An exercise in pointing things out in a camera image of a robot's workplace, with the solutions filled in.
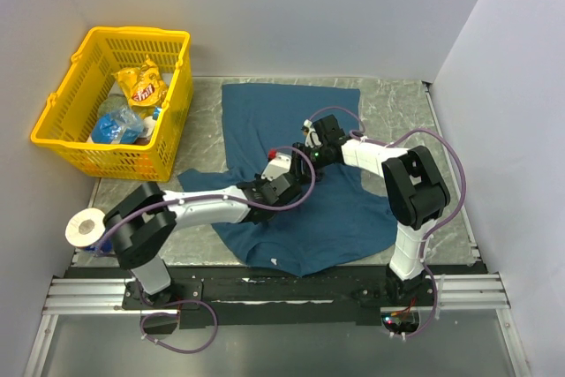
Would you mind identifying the aluminium frame rail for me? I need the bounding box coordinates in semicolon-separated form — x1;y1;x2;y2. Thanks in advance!
24;274;147;377

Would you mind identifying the blue t-shirt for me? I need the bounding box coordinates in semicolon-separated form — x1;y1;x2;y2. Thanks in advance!
177;83;398;279

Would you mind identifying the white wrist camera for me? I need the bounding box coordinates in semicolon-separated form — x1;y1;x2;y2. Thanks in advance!
260;149;292;181
302;119;321;148

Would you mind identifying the toilet paper roll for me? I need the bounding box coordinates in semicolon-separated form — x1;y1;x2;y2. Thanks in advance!
64;207;114;257

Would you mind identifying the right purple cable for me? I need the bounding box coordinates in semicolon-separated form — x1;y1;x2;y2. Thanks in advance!
306;106;465;343

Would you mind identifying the blue plastic bag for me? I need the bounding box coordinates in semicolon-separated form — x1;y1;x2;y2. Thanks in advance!
90;107;145;145

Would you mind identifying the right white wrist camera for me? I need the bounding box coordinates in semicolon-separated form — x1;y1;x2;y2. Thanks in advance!
302;119;321;148

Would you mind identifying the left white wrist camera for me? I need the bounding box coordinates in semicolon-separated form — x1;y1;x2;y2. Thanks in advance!
260;149;292;181

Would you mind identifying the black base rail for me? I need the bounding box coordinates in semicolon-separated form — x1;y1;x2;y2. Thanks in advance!
64;263;486;335

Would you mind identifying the yellow plastic basket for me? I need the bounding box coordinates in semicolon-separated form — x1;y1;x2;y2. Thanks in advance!
30;26;193;182

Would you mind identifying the yellow snack bag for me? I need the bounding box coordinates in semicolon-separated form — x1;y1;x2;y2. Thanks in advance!
113;55;169;108

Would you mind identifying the small white bottle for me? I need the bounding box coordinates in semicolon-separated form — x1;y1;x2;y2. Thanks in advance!
141;107;162;139

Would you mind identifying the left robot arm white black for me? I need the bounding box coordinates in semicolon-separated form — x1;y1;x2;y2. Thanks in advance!
96;172;302;308

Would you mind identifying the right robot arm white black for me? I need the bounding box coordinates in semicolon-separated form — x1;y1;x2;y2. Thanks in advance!
297;115;450;305

